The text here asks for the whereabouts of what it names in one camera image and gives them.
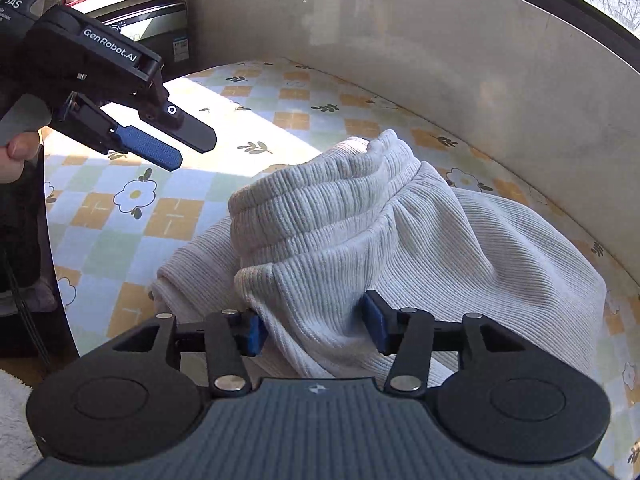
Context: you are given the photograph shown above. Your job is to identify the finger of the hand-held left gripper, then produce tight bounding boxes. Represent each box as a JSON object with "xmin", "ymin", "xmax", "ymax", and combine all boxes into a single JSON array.
[
  {"xmin": 51, "ymin": 92, "xmax": 182, "ymax": 172},
  {"xmin": 135, "ymin": 82, "xmax": 217, "ymax": 154}
]

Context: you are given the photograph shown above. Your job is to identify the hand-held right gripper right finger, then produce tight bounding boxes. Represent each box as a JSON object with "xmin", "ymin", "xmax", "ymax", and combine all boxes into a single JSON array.
[{"xmin": 361, "ymin": 290, "xmax": 526, "ymax": 396}]

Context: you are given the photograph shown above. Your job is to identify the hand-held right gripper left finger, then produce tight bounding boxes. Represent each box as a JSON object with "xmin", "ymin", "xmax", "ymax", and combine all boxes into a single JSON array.
[{"xmin": 112, "ymin": 309, "xmax": 268, "ymax": 397}]

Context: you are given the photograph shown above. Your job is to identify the beige ribbed pants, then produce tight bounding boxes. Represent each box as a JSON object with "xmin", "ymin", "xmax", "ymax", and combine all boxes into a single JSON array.
[{"xmin": 150, "ymin": 129, "xmax": 608, "ymax": 391}]

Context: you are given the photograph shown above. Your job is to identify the person's left hand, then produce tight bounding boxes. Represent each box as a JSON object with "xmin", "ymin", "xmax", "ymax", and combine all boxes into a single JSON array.
[{"xmin": 0, "ymin": 132, "xmax": 43, "ymax": 186}]

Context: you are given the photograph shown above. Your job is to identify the floral checkered tablecloth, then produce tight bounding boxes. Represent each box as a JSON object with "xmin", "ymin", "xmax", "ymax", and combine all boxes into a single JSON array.
[{"xmin": 42, "ymin": 57, "xmax": 640, "ymax": 476}]

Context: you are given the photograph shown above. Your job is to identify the dark washing machine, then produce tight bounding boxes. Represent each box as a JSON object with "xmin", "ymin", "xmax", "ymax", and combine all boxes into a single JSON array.
[{"xmin": 87, "ymin": 0, "xmax": 193, "ymax": 68}]

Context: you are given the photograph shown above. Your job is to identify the white fluffy rug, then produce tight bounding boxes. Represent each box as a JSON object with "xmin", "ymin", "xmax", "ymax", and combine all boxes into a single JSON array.
[{"xmin": 0, "ymin": 370, "xmax": 43, "ymax": 480}]

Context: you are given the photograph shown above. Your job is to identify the dark framed window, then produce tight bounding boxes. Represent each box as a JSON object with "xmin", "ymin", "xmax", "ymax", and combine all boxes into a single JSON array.
[{"xmin": 415, "ymin": 0, "xmax": 640, "ymax": 73}]

